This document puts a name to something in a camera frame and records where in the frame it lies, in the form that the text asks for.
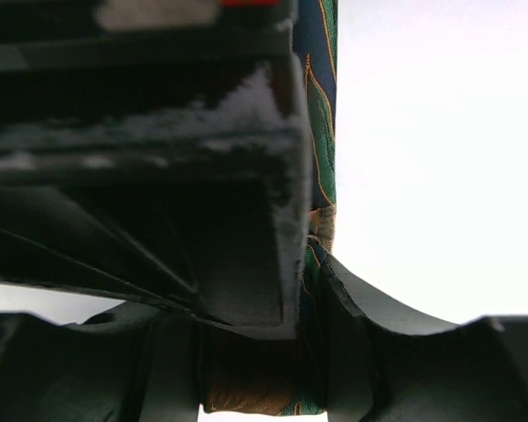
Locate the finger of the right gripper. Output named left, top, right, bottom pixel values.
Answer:
left=0, top=117, right=311, bottom=339

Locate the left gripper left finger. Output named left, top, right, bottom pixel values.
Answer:
left=0, top=303, right=199, bottom=422

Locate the orange green patterned tie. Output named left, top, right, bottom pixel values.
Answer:
left=199, top=1, right=338, bottom=417

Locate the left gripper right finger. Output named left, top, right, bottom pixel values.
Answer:
left=322, top=258, right=528, bottom=422

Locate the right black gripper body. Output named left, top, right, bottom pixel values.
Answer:
left=0, top=1, right=306, bottom=176

